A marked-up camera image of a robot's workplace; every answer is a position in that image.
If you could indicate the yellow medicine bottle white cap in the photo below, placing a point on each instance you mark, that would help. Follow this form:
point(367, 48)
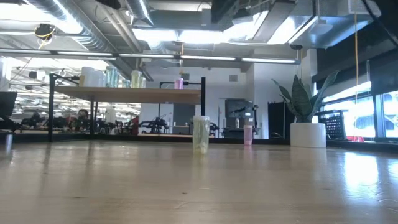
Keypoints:
point(201, 133)

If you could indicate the wooden shelf with black legs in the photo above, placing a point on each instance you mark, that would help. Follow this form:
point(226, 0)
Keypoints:
point(124, 95)

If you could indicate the black background robot arms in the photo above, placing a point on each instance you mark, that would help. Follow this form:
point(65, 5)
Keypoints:
point(155, 124)

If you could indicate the dome security camera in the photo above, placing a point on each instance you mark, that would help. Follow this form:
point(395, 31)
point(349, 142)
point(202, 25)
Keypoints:
point(296, 47)

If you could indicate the long ceiling light bar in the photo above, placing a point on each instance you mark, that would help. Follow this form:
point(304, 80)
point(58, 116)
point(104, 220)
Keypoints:
point(211, 58)

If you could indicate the green succulent in white pot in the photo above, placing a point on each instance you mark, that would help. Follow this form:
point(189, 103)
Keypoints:
point(308, 135)

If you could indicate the black folding screen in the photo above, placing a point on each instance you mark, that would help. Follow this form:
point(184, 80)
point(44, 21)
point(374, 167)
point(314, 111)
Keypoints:
point(276, 119)

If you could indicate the black side table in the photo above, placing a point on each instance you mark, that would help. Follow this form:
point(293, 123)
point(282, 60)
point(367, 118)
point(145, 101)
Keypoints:
point(236, 132)

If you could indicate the person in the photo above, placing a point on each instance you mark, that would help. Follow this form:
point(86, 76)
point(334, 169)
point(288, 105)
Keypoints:
point(82, 116)

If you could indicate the black pegboard stand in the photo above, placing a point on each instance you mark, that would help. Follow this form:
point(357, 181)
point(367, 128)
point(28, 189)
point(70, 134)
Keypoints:
point(334, 126)

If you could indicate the black monitor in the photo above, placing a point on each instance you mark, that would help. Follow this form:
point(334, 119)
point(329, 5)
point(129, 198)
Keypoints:
point(7, 104)

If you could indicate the small red object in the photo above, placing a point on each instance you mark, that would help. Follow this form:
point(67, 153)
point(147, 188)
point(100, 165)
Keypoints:
point(354, 138)

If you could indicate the opaque white medicine bottle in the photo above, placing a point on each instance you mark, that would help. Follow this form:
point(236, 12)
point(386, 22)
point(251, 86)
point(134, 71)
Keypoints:
point(87, 77)

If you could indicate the black aluminium frame rails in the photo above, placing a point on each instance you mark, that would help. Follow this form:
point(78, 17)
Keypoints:
point(367, 146)

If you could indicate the short black frame bar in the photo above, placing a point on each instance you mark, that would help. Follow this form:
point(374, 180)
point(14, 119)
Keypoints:
point(227, 140)

